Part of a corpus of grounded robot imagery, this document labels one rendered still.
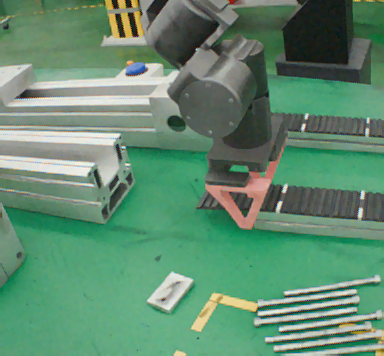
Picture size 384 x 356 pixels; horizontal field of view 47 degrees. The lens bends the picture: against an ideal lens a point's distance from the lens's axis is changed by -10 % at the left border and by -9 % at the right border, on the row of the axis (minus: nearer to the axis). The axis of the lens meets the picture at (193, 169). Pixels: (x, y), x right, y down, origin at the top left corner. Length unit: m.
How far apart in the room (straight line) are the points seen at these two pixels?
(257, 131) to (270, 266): 0.15
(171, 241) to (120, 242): 0.07
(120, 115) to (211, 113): 0.38
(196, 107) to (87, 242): 0.28
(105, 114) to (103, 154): 0.14
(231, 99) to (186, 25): 0.10
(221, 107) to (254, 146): 0.11
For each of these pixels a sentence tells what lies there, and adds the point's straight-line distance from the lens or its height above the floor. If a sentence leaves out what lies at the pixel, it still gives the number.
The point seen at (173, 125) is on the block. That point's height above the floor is 0.82.
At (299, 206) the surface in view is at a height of 0.81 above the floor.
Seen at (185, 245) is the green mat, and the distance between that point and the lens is 0.58.
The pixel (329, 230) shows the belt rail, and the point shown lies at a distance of 0.56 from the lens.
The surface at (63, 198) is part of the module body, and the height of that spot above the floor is 0.81.
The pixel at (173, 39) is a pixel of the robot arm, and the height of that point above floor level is 1.03.
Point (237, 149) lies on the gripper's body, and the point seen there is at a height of 0.90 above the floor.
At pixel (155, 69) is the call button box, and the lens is 0.93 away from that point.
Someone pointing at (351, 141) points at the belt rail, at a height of 0.79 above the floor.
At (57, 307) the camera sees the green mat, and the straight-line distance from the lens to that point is 0.56.
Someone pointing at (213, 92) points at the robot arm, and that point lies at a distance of 0.40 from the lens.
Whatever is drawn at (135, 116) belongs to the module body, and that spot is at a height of 0.84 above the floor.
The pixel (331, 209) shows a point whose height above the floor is 0.81.
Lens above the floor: 1.17
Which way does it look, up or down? 33 degrees down
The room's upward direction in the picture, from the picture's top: 11 degrees counter-clockwise
